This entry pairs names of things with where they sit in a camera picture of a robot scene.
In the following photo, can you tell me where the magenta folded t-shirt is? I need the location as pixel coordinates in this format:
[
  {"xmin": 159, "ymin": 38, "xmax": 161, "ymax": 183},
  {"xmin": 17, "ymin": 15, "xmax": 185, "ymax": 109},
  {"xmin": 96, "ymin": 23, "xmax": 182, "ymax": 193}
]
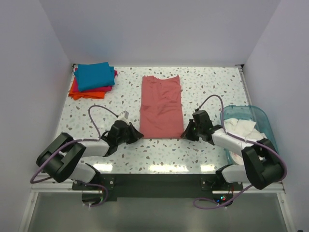
[{"xmin": 71, "ymin": 69, "xmax": 119, "ymax": 94}]

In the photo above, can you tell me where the aluminium rail frame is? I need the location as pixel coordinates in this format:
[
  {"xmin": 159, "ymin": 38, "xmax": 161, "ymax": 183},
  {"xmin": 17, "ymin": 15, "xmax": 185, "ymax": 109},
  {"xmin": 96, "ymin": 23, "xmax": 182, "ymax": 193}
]
[{"xmin": 31, "ymin": 172, "xmax": 286, "ymax": 194}]

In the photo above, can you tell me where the teal transparent plastic bin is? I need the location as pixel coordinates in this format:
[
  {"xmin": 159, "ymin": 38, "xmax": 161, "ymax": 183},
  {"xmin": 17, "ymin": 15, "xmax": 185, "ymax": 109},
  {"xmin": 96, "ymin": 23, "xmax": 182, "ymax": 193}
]
[{"xmin": 221, "ymin": 105, "xmax": 278, "ymax": 150}]

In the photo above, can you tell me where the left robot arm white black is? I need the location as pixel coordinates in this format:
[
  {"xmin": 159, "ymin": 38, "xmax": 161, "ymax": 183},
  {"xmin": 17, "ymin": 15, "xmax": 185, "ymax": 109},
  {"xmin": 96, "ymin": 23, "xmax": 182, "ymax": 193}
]
[{"xmin": 30, "ymin": 120, "xmax": 144, "ymax": 189}]

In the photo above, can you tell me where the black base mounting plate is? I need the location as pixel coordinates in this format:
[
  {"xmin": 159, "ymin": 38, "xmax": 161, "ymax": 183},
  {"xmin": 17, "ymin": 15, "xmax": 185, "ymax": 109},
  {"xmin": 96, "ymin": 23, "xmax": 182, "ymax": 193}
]
[{"xmin": 72, "ymin": 174, "xmax": 243, "ymax": 203}]

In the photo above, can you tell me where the salmon pink t-shirt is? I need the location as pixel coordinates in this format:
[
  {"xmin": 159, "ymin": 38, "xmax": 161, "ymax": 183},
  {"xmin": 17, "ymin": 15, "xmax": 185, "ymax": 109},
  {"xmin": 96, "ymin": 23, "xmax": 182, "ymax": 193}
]
[{"xmin": 140, "ymin": 75, "xmax": 184, "ymax": 139}]

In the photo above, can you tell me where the white t-shirt in bin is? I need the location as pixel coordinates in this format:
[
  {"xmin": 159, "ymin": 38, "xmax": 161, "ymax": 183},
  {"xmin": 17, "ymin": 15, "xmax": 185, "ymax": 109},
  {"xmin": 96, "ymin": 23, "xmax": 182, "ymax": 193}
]
[{"xmin": 222, "ymin": 117, "xmax": 268, "ymax": 165}]

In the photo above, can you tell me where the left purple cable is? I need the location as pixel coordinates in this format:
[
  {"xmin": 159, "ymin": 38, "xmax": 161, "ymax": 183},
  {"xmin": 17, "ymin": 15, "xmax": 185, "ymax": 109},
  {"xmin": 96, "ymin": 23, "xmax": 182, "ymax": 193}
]
[{"xmin": 29, "ymin": 105, "xmax": 121, "ymax": 207}]

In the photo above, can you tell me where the orange folded t-shirt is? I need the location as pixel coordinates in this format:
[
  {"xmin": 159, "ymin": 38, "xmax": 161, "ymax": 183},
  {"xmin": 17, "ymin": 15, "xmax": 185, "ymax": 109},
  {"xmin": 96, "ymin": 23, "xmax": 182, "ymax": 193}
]
[{"xmin": 68, "ymin": 78, "xmax": 106, "ymax": 100}]

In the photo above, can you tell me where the blue folded t-shirt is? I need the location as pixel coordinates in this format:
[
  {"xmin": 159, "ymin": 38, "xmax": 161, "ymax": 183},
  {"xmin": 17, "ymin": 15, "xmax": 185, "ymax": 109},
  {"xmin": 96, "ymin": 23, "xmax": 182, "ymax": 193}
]
[{"xmin": 74, "ymin": 62, "xmax": 115, "ymax": 91}]

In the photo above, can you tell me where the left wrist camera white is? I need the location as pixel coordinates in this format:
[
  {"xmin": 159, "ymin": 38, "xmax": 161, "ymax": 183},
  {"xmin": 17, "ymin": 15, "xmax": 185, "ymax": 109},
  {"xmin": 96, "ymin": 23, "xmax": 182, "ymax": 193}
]
[{"xmin": 118, "ymin": 111, "xmax": 129, "ymax": 120}]

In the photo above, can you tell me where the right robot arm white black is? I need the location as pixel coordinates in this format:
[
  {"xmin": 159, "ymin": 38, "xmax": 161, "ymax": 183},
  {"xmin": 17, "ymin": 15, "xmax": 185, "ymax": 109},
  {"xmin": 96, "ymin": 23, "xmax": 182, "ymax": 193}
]
[{"xmin": 181, "ymin": 109, "xmax": 287, "ymax": 190}]

